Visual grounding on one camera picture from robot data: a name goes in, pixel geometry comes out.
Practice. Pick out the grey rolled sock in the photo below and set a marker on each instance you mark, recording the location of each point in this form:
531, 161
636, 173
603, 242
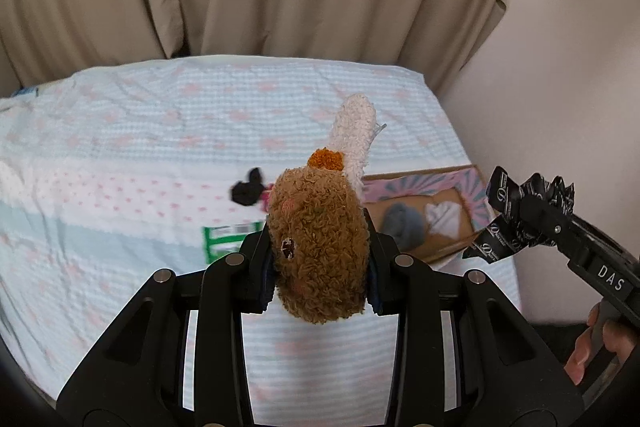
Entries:
402, 224

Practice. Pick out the white fluffy sock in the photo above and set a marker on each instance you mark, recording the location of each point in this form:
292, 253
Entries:
352, 132

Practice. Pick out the person's right hand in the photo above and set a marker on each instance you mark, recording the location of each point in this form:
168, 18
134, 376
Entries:
582, 354

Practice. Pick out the white folded sock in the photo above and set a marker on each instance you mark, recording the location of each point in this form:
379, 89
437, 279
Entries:
447, 217

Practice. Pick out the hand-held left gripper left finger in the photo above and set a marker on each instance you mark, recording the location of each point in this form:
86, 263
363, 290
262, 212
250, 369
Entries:
264, 279

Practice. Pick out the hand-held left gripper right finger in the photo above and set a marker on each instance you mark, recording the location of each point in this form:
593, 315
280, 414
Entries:
374, 284

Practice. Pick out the brown plush toy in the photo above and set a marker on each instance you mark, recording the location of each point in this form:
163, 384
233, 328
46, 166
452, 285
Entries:
320, 242

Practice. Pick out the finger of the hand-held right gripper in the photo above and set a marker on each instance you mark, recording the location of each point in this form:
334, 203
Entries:
547, 222

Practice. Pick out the black mouse-ear hair clip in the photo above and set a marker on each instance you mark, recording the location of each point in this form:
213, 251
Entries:
246, 192

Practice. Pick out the cardboard box with pink rim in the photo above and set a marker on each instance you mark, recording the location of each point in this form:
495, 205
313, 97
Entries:
452, 184

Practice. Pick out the black ribbon bow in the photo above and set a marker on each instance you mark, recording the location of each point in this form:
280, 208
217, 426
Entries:
502, 217

